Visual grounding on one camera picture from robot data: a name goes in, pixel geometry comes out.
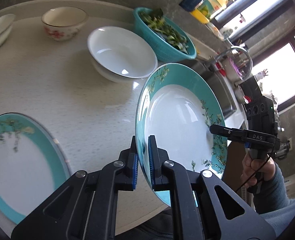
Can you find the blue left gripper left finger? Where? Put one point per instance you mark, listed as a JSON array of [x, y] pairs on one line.
[[133, 156]]

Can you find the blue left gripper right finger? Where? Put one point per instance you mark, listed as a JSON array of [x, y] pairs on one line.
[[155, 162]]

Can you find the teal floral rim plate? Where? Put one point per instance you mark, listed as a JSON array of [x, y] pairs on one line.
[[32, 165], [178, 107]]

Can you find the large white bowl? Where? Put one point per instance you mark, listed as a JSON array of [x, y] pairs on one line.
[[120, 55]]

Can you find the floral red rimmed bowl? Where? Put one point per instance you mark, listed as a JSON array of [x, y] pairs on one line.
[[63, 23]]

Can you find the grey right sleeve forearm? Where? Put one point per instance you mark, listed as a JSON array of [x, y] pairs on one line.
[[272, 202]]

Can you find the chrome kitchen faucet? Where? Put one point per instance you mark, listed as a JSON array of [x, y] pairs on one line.
[[235, 62]]

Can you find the person's right hand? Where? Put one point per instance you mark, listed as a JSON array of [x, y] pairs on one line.
[[253, 166]]

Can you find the stainless steel sink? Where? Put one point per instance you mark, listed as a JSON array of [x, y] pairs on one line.
[[217, 85]]

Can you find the light teal colander basket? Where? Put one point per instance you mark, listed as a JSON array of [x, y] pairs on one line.
[[164, 51]]

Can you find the leafy greens in colander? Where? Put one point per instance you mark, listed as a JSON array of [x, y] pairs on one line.
[[155, 20]]

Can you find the yellow container on sill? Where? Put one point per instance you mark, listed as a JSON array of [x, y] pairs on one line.
[[208, 9]]

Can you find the dark blue utensil cup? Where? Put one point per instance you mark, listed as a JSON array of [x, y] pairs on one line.
[[189, 5]]

